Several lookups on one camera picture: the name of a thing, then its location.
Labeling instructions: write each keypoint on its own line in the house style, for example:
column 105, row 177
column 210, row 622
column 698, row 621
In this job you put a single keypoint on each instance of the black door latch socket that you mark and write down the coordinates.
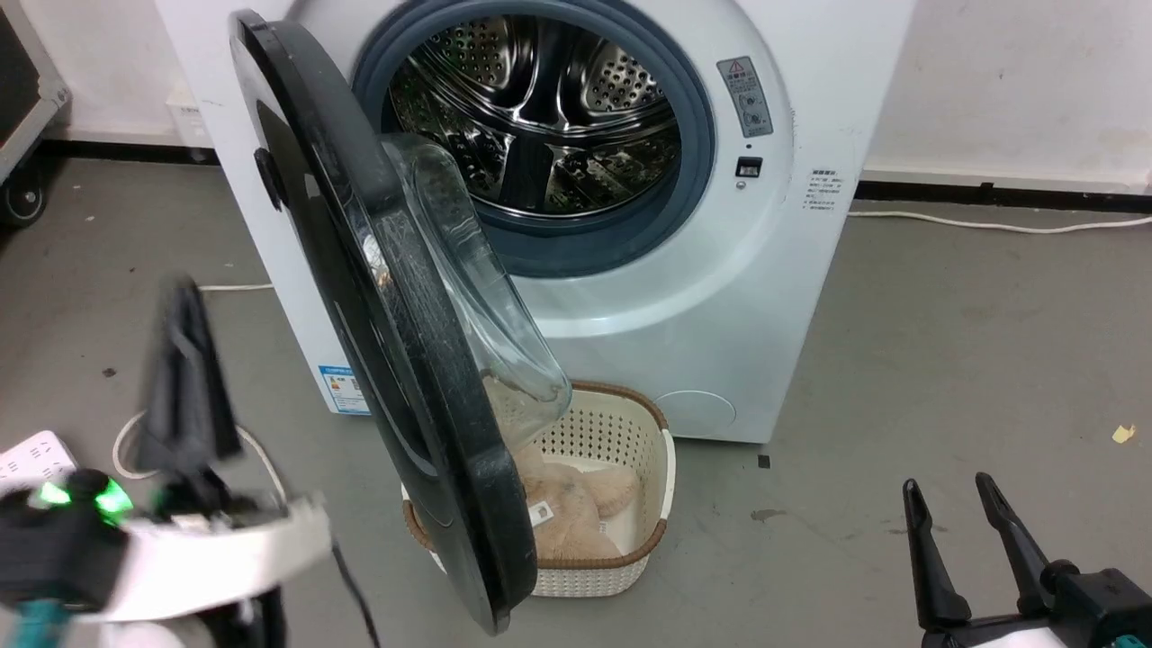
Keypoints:
column 749, row 167

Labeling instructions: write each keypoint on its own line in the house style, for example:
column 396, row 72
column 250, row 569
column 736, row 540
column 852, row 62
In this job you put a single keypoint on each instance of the blue white energy label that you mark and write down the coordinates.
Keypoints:
column 344, row 390

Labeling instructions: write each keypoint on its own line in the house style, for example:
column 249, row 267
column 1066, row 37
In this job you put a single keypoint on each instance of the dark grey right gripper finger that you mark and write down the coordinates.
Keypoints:
column 1017, row 540
column 931, row 567

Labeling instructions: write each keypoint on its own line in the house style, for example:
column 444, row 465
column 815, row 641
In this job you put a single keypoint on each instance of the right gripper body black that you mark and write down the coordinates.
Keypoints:
column 1089, row 607

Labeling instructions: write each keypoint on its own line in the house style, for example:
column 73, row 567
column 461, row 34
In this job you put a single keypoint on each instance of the black round glass washer door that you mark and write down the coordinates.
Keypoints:
column 405, row 360

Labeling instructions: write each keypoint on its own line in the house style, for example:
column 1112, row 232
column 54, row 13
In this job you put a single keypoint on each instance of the grey warning sticker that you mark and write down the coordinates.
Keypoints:
column 745, row 97

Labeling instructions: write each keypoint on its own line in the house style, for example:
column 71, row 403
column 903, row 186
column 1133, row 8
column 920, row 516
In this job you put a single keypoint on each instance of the small printed text label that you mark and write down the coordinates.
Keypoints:
column 822, row 189

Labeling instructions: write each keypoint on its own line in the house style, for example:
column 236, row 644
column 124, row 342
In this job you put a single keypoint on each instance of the white perforated basket brown rim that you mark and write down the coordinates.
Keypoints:
column 621, row 432

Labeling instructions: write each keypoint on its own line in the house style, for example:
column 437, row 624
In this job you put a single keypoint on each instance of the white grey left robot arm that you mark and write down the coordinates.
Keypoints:
column 180, row 634

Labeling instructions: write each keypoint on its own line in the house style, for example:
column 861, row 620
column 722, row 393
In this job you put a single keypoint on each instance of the grey rubber door gasket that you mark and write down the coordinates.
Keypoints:
column 693, row 153

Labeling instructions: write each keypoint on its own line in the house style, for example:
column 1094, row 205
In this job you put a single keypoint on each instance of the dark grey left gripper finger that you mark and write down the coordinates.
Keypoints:
column 184, row 387

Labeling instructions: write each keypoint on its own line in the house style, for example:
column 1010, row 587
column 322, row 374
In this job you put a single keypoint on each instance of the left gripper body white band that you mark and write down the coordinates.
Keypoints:
column 216, row 558

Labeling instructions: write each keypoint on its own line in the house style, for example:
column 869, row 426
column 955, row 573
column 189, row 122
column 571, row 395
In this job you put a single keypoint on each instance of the yellow paper scrap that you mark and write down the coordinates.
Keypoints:
column 1123, row 434

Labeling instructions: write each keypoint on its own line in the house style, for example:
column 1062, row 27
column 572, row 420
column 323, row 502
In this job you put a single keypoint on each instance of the peach knitted garment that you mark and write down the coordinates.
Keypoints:
column 576, row 504

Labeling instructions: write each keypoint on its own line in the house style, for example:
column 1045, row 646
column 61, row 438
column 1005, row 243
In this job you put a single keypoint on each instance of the white front-load washing machine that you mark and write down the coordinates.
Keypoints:
column 774, row 297

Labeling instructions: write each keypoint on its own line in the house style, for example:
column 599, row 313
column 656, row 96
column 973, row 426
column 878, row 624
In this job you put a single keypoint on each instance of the round white filter cover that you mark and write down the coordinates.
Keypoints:
column 697, row 416

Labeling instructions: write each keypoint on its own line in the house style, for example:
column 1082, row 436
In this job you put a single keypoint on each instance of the stainless steel washer drum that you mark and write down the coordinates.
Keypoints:
column 549, row 117

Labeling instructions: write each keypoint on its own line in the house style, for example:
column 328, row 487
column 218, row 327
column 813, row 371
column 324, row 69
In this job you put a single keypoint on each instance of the white power strip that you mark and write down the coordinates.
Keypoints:
column 31, row 459

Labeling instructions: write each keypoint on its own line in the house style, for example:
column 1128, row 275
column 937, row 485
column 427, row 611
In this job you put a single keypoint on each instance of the black wheeled equipment case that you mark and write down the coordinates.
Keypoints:
column 22, row 99

